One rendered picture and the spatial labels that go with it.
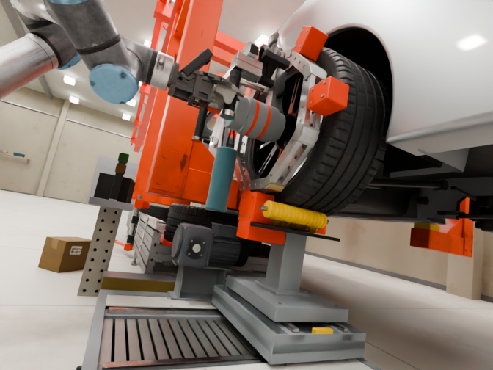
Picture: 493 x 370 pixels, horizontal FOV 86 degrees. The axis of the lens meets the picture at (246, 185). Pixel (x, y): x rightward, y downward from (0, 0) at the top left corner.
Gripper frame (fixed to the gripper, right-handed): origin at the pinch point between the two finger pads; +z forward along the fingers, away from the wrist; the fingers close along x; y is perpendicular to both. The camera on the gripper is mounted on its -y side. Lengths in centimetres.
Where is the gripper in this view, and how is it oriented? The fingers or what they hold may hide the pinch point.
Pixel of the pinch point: (238, 94)
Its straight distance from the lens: 85.1
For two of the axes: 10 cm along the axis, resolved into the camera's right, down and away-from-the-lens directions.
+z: 8.8, 2.2, 4.1
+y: -1.7, 9.7, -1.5
